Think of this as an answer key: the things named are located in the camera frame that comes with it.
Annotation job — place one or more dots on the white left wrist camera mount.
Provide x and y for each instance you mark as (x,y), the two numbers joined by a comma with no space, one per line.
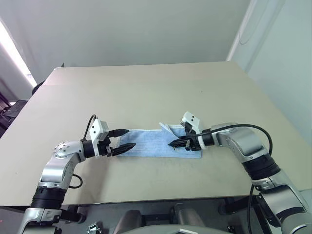
(97,130)

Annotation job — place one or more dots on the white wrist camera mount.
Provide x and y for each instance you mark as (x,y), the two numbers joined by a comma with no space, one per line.
(191,119)
(97,130)

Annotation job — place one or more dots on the black chair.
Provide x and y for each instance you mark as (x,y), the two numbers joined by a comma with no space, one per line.
(37,86)

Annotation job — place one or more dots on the light blue towel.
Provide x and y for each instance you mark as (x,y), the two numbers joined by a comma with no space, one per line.
(151,143)

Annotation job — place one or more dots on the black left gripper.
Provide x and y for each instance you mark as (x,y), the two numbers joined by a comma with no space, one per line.
(104,147)

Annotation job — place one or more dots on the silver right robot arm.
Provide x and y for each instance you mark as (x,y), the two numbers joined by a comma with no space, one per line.
(246,143)

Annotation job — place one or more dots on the small silver metal bracket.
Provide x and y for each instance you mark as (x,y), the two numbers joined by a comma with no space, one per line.
(93,228)

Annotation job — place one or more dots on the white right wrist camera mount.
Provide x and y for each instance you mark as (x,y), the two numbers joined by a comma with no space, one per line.
(191,119)

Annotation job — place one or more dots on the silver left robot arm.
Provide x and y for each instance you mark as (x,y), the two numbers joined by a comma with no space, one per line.
(57,170)

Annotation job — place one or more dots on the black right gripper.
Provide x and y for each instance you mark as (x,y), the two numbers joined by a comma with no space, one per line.
(193,143)

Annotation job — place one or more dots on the black equipment stand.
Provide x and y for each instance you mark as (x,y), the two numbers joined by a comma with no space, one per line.
(8,113)

